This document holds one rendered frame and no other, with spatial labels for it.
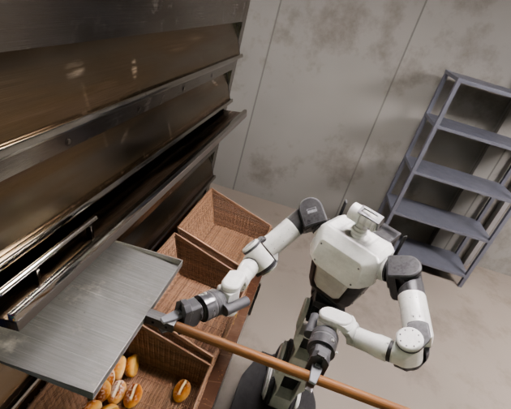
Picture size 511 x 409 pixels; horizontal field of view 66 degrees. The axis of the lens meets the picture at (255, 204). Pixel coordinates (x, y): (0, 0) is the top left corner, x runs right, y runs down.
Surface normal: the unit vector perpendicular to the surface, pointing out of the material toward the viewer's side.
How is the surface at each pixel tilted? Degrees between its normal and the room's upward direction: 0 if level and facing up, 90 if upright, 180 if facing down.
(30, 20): 90
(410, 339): 30
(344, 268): 91
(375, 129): 90
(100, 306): 0
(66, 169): 70
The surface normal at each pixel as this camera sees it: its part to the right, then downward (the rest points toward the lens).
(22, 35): 0.94, 0.33
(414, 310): -0.25, -0.74
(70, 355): 0.25, -0.84
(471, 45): -0.18, 0.46
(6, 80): 0.97, 0.03
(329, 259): -0.65, 0.25
